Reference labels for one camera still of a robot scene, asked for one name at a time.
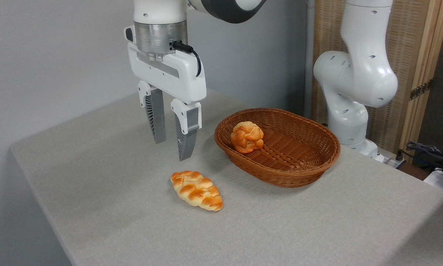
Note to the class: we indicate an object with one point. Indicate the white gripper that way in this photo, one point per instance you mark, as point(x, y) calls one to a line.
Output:
point(169, 74)

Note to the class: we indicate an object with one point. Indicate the braided golden bread loaf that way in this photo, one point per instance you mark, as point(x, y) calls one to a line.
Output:
point(197, 190)

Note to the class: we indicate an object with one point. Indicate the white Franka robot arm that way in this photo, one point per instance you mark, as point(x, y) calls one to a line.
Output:
point(362, 74)

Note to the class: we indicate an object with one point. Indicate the round orange bread roll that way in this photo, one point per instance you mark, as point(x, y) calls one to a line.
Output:
point(246, 137)

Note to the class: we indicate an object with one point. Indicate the brown wicker oval basket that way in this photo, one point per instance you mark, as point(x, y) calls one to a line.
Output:
point(303, 159)

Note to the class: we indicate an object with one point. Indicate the grey fabric tablecloth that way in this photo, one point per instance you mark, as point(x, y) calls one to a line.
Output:
point(169, 229)

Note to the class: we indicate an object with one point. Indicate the brass screen hinge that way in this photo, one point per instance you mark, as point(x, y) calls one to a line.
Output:
point(421, 89)

